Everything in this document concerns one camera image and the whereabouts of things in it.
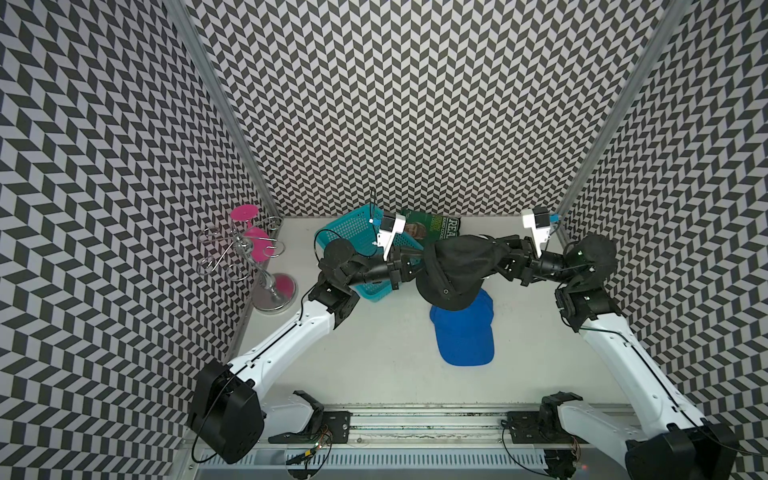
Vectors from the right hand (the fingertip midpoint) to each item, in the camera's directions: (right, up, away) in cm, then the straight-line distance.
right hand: (481, 256), depth 62 cm
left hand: (-10, -1, -1) cm, 10 cm away
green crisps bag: (-6, +8, +51) cm, 51 cm away
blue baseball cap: (+3, -26, +27) cm, 37 cm away
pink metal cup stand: (-58, +2, +15) cm, 60 cm away
